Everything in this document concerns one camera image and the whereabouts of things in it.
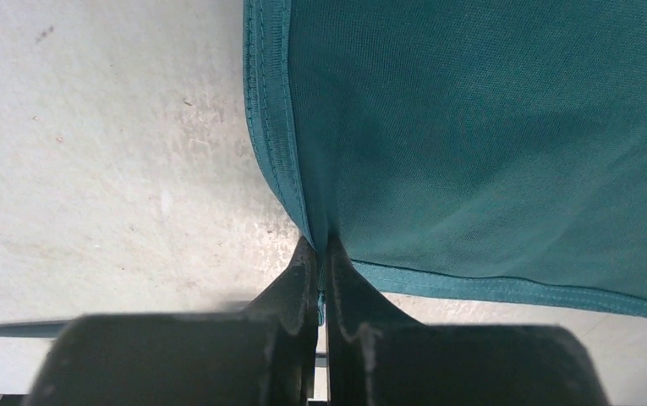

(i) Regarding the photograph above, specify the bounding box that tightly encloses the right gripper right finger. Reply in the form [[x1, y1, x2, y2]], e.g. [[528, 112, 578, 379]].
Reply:
[[324, 238, 608, 405]]

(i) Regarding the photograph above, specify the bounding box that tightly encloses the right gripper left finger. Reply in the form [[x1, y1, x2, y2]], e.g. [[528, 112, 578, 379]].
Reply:
[[25, 239, 318, 405]]

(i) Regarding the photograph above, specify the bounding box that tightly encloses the teal cloth napkin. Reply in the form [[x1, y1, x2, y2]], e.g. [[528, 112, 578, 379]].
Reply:
[[243, 1, 647, 319]]

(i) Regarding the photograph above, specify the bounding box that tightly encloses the dark plastic knife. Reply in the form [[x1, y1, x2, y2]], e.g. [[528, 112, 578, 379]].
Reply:
[[0, 320, 70, 338]]

